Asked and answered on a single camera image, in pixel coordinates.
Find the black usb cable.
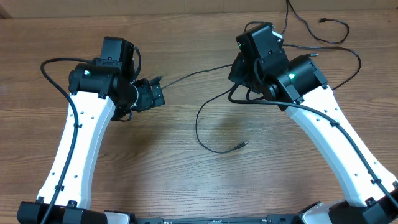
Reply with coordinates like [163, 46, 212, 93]
[154, 63, 249, 154]

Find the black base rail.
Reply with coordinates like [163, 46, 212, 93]
[105, 202, 330, 224]

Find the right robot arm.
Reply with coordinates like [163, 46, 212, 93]
[229, 22, 397, 223]

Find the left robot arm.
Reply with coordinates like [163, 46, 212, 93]
[17, 37, 165, 223]

